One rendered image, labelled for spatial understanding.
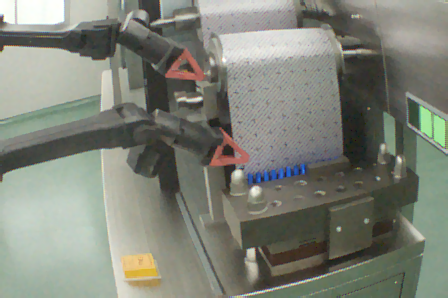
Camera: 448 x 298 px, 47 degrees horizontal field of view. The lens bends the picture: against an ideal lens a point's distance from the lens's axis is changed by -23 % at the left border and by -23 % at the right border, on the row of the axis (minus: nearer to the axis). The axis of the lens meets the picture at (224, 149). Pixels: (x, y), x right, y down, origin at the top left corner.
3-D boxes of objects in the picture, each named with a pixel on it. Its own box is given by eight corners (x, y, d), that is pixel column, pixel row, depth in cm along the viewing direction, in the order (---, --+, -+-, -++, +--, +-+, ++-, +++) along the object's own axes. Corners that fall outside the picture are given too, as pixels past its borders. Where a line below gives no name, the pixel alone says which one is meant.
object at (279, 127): (237, 185, 129) (228, 93, 123) (342, 164, 132) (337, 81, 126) (238, 186, 128) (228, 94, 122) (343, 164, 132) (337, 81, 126)
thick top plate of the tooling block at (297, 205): (224, 217, 125) (220, 188, 124) (392, 177, 132) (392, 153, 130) (242, 250, 111) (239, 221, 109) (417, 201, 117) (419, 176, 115)
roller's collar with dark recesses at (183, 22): (173, 30, 150) (172, 9, 148) (197, 27, 151) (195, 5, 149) (176, 33, 144) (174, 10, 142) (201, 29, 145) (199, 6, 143)
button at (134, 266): (122, 264, 122) (120, 255, 121) (153, 262, 123) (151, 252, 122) (125, 279, 115) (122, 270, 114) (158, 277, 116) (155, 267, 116)
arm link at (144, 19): (89, 61, 119) (91, 25, 114) (97, 41, 128) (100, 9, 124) (143, 58, 120) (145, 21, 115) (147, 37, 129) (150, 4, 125)
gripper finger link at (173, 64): (195, 95, 123) (156, 71, 119) (188, 87, 129) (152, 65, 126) (215, 66, 122) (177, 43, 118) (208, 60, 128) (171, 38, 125)
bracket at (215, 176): (197, 220, 142) (180, 85, 132) (226, 215, 143) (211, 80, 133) (201, 228, 137) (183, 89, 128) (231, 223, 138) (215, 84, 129)
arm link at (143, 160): (139, 127, 112) (121, 104, 117) (118, 180, 116) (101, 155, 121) (190, 133, 120) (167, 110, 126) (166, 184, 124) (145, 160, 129)
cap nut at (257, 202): (244, 208, 114) (242, 184, 112) (264, 204, 114) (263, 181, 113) (249, 215, 110) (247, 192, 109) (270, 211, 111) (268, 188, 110)
